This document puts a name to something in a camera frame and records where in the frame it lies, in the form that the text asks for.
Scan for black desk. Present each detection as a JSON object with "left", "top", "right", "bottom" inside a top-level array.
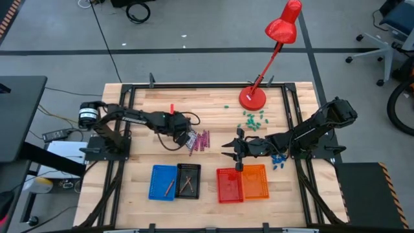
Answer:
[{"left": 0, "top": 76, "right": 48, "bottom": 162}]

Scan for black power adapter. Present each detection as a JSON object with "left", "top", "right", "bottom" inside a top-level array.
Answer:
[{"left": 41, "top": 128, "right": 74, "bottom": 144}]

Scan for long black floor cable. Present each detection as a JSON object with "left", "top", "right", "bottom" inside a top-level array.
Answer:
[{"left": 89, "top": 0, "right": 123, "bottom": 84}]

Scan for orange crayon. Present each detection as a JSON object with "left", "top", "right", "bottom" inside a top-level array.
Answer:
[{"left": 164, "top": 179, "right": 176, "bottom": 197}]

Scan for blue plastic basket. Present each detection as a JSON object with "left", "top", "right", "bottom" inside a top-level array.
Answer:
[{"left": 147, "top": 164, "right": 179, "bottom": 202}]

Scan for black aluminium table frame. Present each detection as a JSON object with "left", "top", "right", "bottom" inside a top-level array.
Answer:
[{"left": 74, "top": 72, "right": 349, "bottom": 233}]

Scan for black mat hazard stripe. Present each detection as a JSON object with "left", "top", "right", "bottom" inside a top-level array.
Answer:
[{"left": 0, "top": 0, "right": 23, "bottom": 39}]

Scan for orange plastic basket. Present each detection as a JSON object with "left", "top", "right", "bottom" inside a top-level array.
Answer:
[{"left": 241, "top": 164, "right": 270, "bottom": 200}]

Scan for coiled black cable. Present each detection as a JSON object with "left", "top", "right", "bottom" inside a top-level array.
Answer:
[{"left": 125, "top": 1, "right": 151, "bottom": 25}]

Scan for red plastic basket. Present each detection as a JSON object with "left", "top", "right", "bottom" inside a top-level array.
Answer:
[{"left": 215, "top": 167, "right": 245, "bottom": 204}]

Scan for grey office chair blue seat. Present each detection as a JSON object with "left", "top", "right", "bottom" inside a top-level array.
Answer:
[{"left": 344, "top": 0, "right": 414, "bottom": 87}]

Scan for black plastic basket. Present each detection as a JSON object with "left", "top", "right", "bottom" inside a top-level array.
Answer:
[{"left": 174, "top": 163, "right": 202, "bottom": 200}]

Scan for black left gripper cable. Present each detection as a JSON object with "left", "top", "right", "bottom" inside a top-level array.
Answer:
[{"left": 157, "top": 111, "right": 201, "bottom": 152}]

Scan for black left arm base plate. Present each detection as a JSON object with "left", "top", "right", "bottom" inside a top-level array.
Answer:
[{"left": 84, "top": 135, "right": 132, "bottom": 162}]

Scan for red desk lamp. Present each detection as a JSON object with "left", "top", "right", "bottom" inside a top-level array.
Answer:
[{"left": 238, "top": 0, "right": 303, "bottom": 111}]

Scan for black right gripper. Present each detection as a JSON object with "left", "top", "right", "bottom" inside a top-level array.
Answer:
[{"left": 221, "top": 128, "right": 272, "bottom": 172}]

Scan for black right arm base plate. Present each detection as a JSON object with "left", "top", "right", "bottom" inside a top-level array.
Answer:
[{"left": 287, "top": 134, "right": 347, "bottom": 160}]

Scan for black platform hazard stripe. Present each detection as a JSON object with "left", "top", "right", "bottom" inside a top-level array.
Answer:
[{"left": 334, "top": 161, "right": 411, "bottom": 230}]

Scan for white and yellow object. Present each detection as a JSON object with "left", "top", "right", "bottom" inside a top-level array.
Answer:
[{"left": 23, "top": 176, "right": 54, "bottom": 194}]

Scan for white box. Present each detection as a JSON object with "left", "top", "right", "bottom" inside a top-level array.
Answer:
[{"left": 37, "top": 140, "right": 88, "bottom": 179}]

